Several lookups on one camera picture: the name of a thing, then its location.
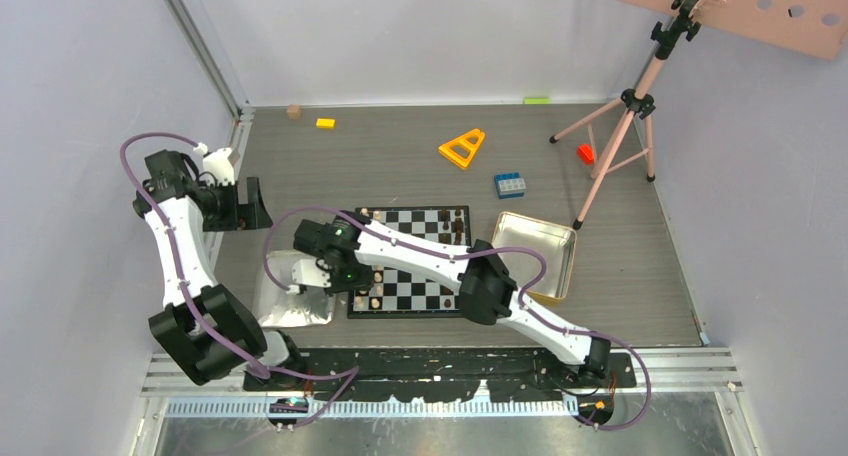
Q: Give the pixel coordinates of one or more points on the black and white chessboard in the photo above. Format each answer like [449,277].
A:
[411,285]

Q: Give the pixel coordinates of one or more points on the pink tripod stand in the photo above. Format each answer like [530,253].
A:
[637,104]

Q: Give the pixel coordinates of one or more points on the small yellow block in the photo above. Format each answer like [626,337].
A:
[325,123]

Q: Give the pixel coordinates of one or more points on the pink perforated board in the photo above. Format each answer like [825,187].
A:
[816,28]

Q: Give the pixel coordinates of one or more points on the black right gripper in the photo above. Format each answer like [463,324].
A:
[365,281]

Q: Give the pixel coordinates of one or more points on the yellow triangle toy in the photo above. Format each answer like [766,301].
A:
[462,150]

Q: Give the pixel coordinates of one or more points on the green block at wall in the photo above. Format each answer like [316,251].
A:
[536,101]

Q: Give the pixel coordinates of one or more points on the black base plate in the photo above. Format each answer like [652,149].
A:
[447,374]

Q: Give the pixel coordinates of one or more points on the red block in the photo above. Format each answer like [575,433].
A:
[586,154]

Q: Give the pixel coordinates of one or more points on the silver tin lid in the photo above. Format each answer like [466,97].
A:
[294,303]

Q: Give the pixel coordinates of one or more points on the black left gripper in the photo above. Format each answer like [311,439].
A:
[242,217]

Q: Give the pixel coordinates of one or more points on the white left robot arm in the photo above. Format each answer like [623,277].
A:
[205,329]

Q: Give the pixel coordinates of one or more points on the blue and grey lego block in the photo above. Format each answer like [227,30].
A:
[509,185]

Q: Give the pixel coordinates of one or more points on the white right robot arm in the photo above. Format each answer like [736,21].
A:
[490,296]

